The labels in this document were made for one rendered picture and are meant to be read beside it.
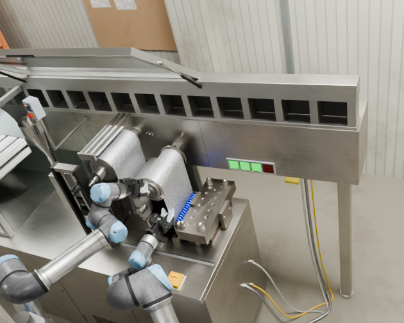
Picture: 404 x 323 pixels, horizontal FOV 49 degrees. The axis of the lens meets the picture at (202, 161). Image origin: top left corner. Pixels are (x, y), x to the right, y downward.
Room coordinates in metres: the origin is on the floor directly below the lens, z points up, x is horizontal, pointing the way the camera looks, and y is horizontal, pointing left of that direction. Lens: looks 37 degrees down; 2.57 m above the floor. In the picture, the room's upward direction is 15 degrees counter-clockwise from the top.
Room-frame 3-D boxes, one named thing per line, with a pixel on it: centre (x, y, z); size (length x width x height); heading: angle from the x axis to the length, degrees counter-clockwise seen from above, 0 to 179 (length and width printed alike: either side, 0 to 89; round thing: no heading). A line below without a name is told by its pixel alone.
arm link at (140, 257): (1.37, 0.38, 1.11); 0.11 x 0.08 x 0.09; 146
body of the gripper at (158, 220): (1.51, 0.29, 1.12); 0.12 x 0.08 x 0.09; 146
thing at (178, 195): (1.70, 0.16, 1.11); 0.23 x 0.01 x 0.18; 146
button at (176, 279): (1.35, 0.27, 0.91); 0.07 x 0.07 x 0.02; 56
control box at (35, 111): (1.96, 0.72, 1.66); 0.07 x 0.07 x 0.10; 44
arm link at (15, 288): (1.16, 0.58, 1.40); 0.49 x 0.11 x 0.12; 122
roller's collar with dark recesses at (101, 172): (1.75, 0.50, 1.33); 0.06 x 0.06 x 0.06; 56
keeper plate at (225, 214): (1.63, -0.05, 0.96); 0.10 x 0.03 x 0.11; 146
